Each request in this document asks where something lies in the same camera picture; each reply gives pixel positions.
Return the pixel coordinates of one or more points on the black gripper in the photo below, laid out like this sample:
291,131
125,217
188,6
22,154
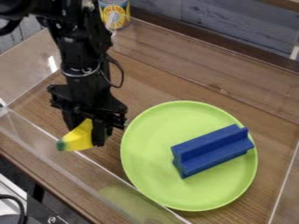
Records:
84,98

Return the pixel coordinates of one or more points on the yellow toy banana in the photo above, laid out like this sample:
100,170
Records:
76,140

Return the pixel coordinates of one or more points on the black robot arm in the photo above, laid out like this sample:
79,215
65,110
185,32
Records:
83,39

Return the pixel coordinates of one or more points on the blue plastic block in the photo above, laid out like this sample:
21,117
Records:
212,149

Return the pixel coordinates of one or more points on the yellow blue can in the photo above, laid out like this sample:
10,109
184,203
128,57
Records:
115,13

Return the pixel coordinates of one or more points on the clear acrylic enclosure wall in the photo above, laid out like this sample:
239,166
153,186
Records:
85,179

